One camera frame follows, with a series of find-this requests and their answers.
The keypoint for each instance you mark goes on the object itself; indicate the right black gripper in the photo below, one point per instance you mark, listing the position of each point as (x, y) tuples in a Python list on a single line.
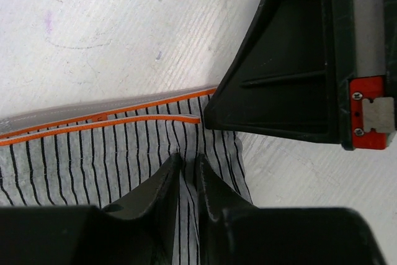
[(282, 83)]

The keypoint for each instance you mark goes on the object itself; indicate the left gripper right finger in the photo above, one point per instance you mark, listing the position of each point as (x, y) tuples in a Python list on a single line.
[(234, 231)]

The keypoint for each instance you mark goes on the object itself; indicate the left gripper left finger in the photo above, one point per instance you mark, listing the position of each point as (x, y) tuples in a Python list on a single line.
[(138, 228)]

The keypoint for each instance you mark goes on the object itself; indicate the grey striped underwear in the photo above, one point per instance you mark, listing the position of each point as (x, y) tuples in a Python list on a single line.
[(97, 158)]

